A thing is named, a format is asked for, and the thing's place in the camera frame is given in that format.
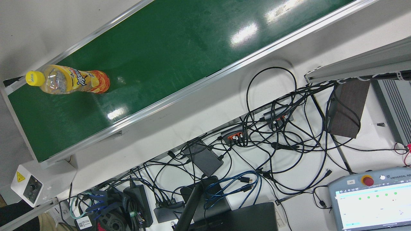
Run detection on red cable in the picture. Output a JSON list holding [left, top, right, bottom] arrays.
[[394, 143, 411, 167]]

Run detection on aluminium profile post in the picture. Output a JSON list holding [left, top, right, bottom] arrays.
[[304, 36, 411, 84]]

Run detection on flat black adapter box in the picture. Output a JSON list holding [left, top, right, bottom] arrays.
[[186, 140, 224, 177]]

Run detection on orange juice bottle yellow cap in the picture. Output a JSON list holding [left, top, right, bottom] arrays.
[[25, 64, 111, 95]]

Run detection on long black looped cable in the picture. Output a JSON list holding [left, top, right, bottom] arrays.
[[246, 66, 297, 129]]

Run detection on black pulley part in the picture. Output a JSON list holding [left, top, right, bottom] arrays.
[[96, 210, 126, 231]]

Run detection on white conveyor control box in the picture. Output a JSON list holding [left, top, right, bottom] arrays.
[[10, 159, 77, 208]]

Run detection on aluminium rail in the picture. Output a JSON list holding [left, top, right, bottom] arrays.
[[0, 197, 60, 231]]

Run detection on black usb hub orange ports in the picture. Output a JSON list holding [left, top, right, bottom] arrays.
[[263, 107, 294, 129], [220, 124, 248, 145]]

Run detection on white keyboard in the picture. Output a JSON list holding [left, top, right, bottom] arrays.
[[275, 201, 288, 228]]

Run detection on black monitor stand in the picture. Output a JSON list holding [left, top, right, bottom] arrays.
[[174, 176, 232, 231]]

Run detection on black power brick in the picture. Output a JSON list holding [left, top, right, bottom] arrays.
[[124, 184, 154, 228]]

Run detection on blue cable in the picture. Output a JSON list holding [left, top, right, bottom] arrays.
[[204, 170, 263, 210]]

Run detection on dark brown block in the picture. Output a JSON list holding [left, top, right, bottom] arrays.
[[328, 79, 371, 139]]

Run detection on white barcode label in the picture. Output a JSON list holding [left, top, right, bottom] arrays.
[[75, 216, 93, 230]]

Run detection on grey robot teach pendant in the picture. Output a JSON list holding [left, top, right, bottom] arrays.
[[328, 166, 411, 231]]

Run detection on black docking hub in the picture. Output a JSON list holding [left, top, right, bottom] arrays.
[[153, 200, 185, 224]]

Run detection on green conveyor belt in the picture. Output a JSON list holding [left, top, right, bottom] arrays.
[[0, 0, 382, 169]]

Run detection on black monitor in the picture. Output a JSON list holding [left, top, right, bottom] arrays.
[[193, 202, 279, 231]]

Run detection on grey ribbed metal box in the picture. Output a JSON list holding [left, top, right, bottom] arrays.
[[372, 79, 411, 146]]

